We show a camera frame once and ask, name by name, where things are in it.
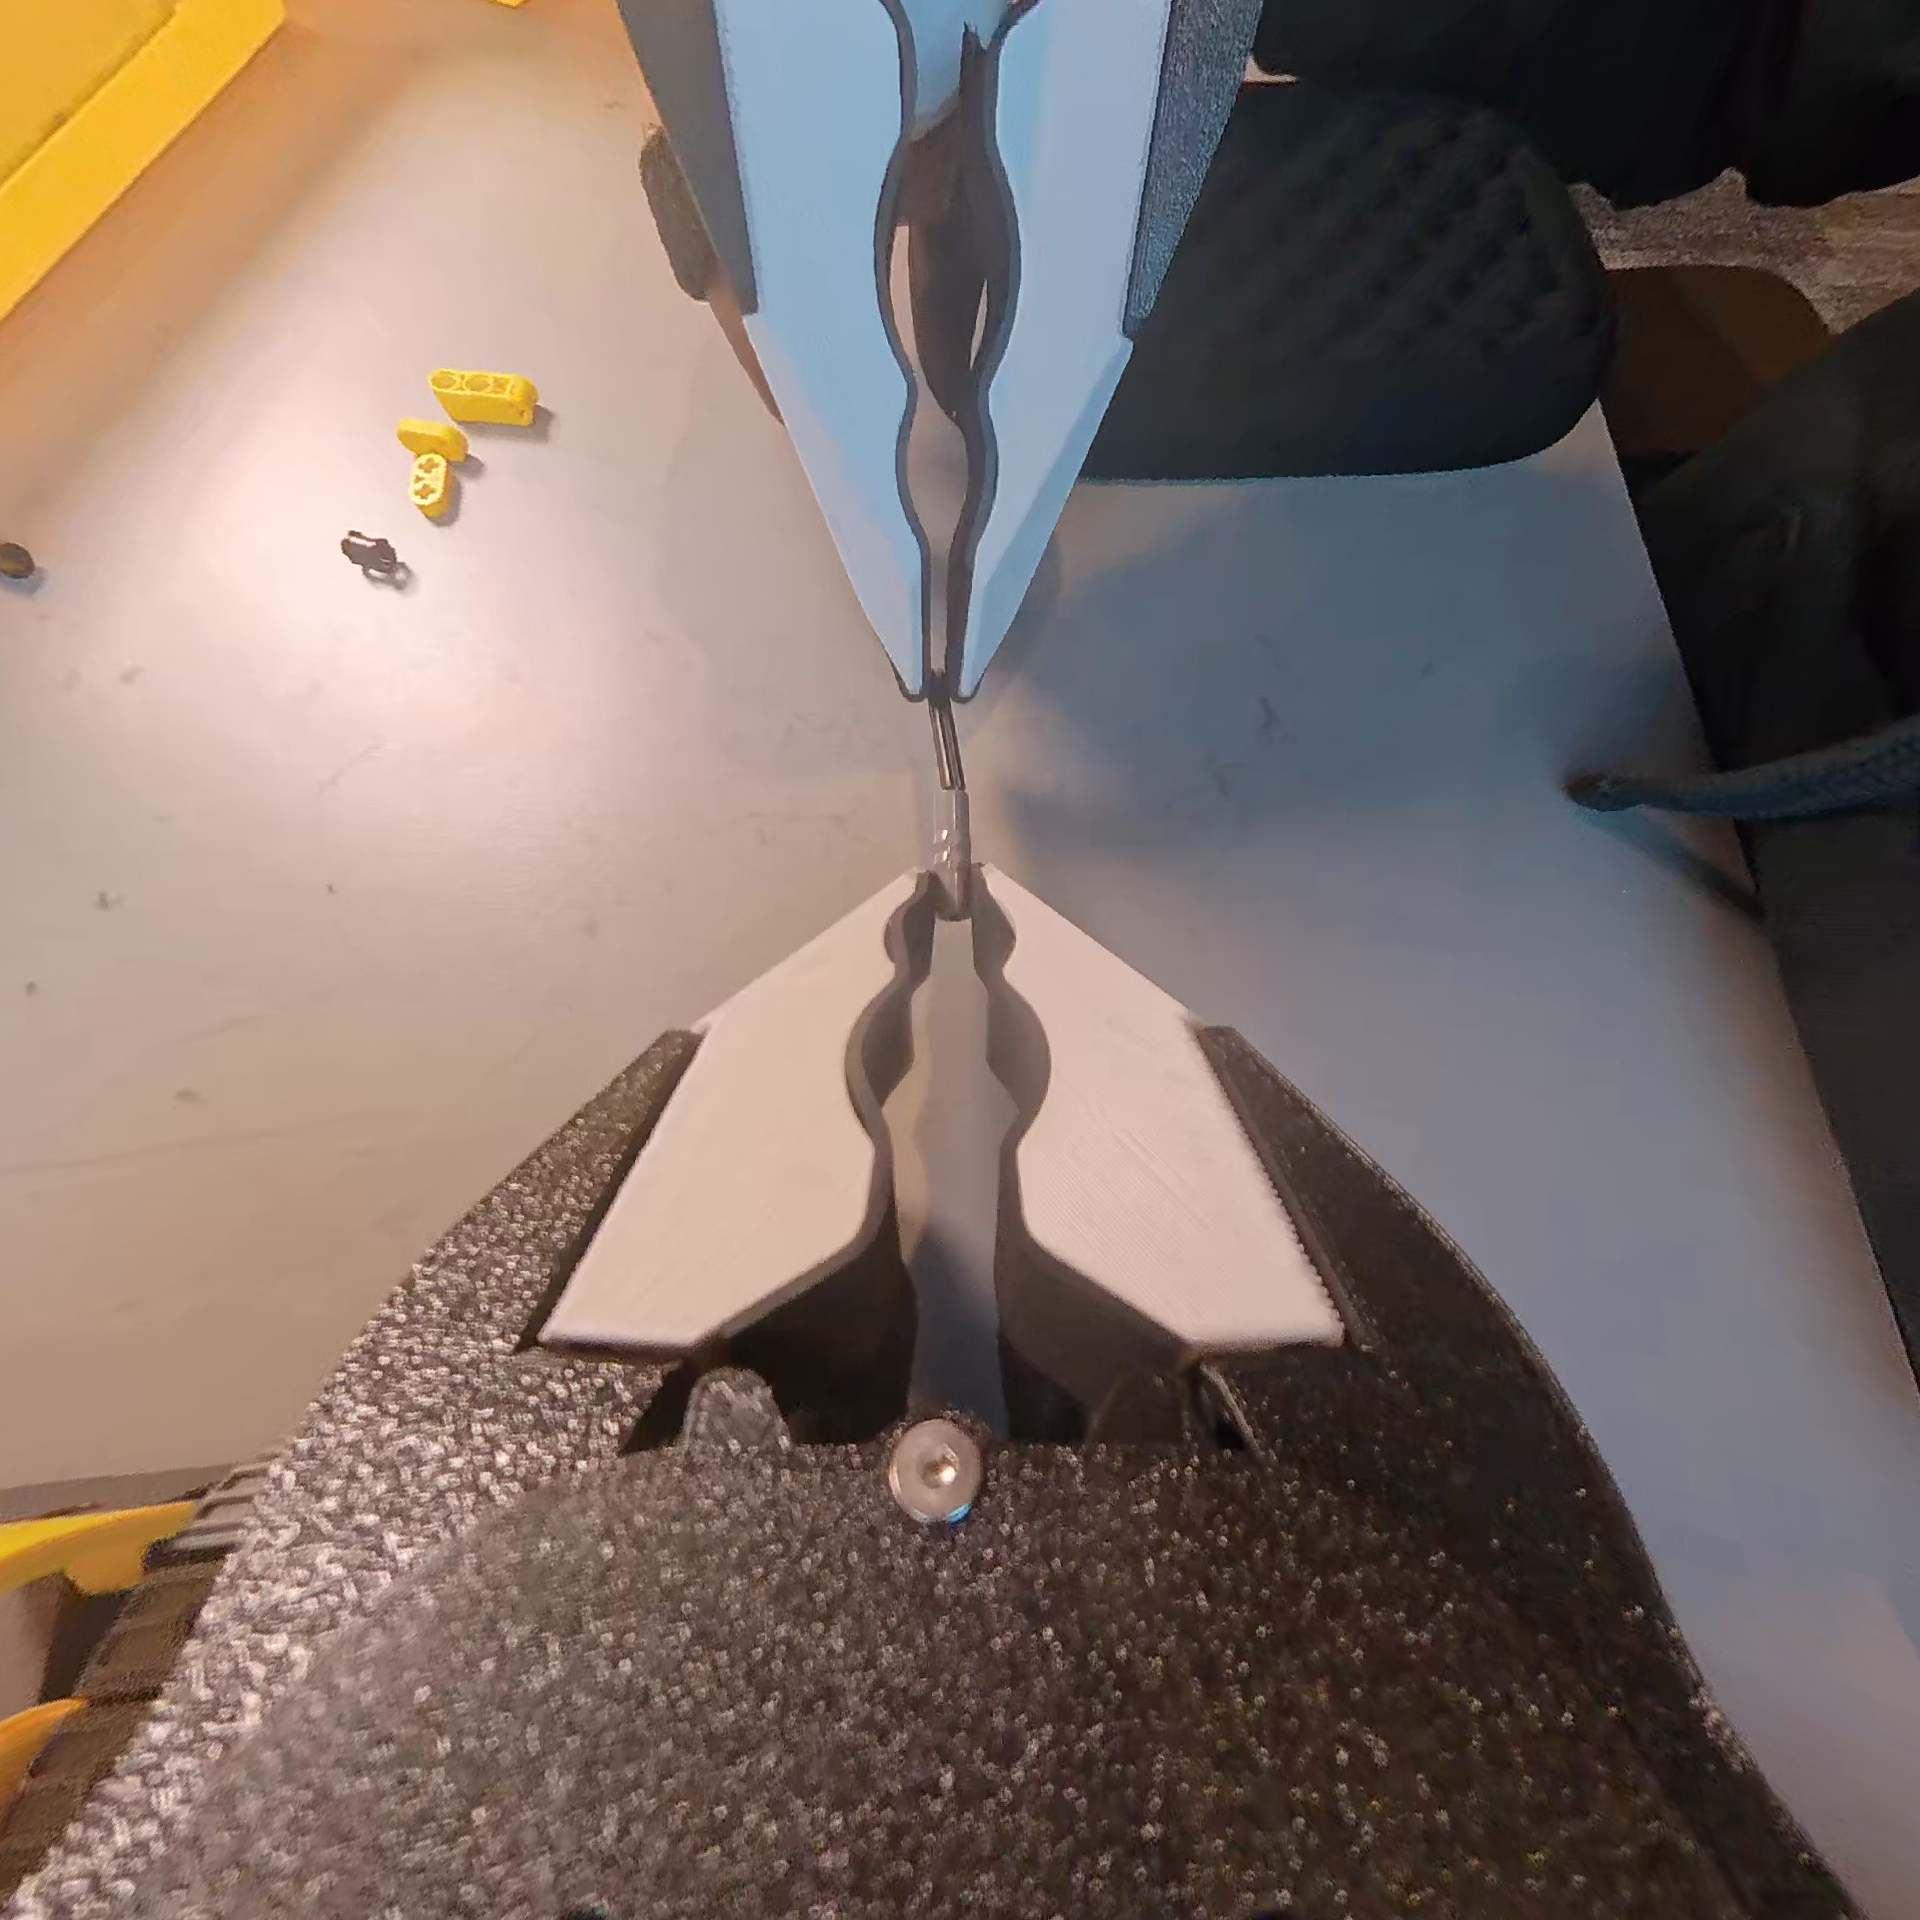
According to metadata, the small yellow building piece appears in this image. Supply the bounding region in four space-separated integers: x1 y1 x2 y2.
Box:
394 420 471 523

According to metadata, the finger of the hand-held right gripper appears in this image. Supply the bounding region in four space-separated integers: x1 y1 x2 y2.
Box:
712 0 949 708
942 0 1177 705

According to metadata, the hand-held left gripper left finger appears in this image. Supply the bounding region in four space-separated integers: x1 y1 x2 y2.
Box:
535 867 941 1450

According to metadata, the yellow short beam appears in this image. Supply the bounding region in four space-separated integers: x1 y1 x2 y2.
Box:
426 366 542 431

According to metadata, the yellow plastic storage bin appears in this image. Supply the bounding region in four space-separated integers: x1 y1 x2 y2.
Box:
0 0 289 324

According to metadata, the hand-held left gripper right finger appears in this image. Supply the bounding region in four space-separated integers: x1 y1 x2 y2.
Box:
960 867 1351 1450

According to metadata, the grey toy track belt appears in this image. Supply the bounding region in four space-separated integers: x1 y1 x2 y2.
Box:
31 1462 280 1879

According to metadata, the grey desk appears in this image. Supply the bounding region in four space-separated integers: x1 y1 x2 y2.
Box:
0 0 1920 1920

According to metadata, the black quilted pad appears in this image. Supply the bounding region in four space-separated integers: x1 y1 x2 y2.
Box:
1081 90 1621 482

